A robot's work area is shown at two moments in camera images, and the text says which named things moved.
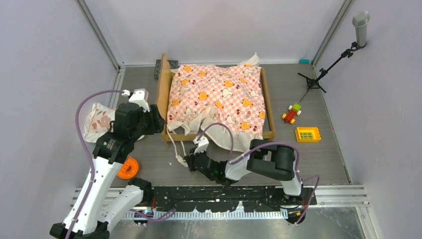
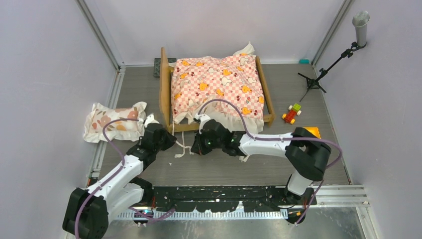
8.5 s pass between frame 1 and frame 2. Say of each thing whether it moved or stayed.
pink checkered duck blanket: moved
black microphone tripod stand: stayed
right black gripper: moved
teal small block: stayed
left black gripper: moved
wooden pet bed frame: moved
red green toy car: stayed
